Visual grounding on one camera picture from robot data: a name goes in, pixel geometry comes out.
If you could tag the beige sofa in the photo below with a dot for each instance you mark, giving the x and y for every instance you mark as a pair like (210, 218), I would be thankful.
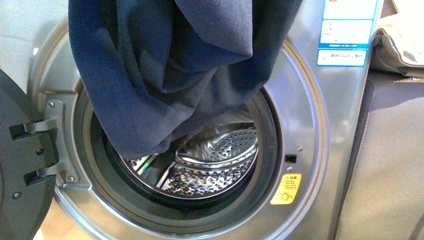
(383, 197)

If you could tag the beige sofa cushion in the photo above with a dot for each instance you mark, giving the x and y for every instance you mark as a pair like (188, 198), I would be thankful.
(398, 46)

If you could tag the navy blue garment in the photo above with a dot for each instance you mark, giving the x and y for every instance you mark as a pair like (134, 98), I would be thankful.
(155, 70)

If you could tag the grey front-load washing machine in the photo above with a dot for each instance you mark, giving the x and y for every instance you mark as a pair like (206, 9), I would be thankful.
(217, 181)

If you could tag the yellow warning sticker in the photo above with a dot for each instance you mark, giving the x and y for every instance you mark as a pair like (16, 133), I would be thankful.
(287, 189)

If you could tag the dark round washer door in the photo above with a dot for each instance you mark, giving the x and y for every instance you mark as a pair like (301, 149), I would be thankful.
(25, 195)

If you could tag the blue white energy label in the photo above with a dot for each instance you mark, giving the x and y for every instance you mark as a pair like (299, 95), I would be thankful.
(346, 31)

